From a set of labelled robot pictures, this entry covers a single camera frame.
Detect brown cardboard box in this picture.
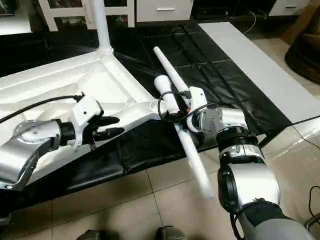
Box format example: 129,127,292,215
279,0,320,47

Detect white plastic table top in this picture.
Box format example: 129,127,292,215
0,49,169,187

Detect black robot foot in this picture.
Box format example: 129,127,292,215
77,228,106,240
155,224,189,240

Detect black left robot foot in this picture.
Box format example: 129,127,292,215
77,228,106,240

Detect white drawer unit with handle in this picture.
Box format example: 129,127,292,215
135,0,195,24

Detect small white drawer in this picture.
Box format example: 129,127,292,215
267,0,311,17

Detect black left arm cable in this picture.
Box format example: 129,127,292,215
0,92,85,126

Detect white plastic table leg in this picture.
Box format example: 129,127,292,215
152,45,194,99
153,74,215,200
88,0,114,55

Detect black work mat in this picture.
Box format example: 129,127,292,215
0,19,292,212

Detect black right robot foot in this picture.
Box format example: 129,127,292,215
155,224,189,240

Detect white flat board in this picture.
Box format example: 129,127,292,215
198,21,320,127

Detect white glass door cabinet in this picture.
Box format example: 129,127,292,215
37,0,136,32

